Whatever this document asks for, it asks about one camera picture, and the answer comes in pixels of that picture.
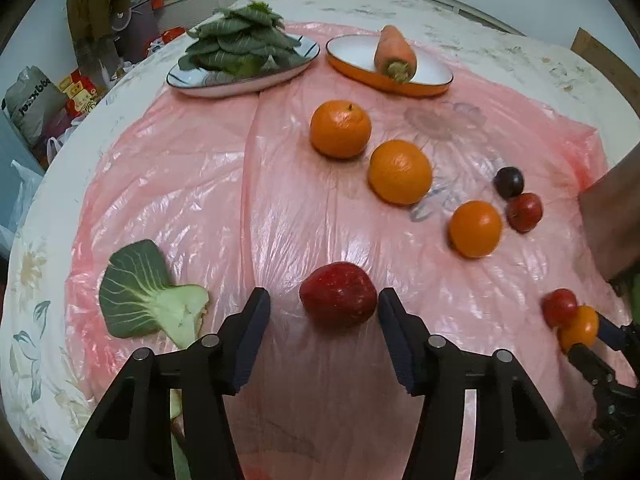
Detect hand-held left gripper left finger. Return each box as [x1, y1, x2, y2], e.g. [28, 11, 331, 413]
[61, 287, 272, 480]

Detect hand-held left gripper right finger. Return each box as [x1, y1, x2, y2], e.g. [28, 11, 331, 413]
[377, 287, 583, 480]

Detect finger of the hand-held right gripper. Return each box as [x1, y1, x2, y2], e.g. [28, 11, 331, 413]
[595, 312, 640, 352]
[567, 342, 617, 387]

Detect yellow cherry tomato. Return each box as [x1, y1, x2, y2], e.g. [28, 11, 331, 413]
[557, 305, 600, 353]

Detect large red apple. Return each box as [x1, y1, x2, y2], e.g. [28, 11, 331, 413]
[299, 262, 378, 328]

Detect small red round fruit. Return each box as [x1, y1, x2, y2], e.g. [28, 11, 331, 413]
[543, 288, 579, 329]
[506, 193, 544, 234]

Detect large orange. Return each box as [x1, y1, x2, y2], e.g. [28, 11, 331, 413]
[368, 140, 433, 206]

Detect bok choy leaf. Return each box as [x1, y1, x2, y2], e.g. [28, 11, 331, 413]
[169, 387, 193, 480]
[98, 240, 210, 351]

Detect small orange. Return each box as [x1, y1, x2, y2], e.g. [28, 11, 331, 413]
[448, 200, 503, 259]

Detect pink plastic sheet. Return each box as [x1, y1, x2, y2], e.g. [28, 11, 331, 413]
[64, 22, 613, 480]

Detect dark purple plum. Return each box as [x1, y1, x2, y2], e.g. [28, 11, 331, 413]
[494, 166, 525, 199]

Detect orange with stem nub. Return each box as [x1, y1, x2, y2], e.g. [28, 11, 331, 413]
[310, 100, 373, 160]

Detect white oval plate blue rim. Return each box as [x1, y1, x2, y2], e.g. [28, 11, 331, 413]
[166, 34, 321, 99]

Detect orange oval dish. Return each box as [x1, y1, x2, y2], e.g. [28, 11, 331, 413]
[326, 34, 454, 98]

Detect white plastic bag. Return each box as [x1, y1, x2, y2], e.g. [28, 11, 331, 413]
[7, 160, 46, 231]

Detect carrot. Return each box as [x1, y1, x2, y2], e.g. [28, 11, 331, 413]
[374, 25, 417, 84]

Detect red and yellow boxes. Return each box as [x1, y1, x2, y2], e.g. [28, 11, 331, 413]
[57, 69, 108, 121]

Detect pile of bok choy leaves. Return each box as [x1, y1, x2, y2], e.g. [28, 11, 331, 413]
[177, 1, 308, 81]

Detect grey printed bag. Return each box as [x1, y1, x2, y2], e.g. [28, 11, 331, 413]
[2, 66, 68, 148]

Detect floral bedsheet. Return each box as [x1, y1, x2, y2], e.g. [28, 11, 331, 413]
[0, 0, 640, 461]

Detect purple bin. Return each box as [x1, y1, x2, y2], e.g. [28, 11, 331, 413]
[115, 0, 158, 61]

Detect olive green coat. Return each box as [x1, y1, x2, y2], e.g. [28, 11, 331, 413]
[66, 0, 132, 61]

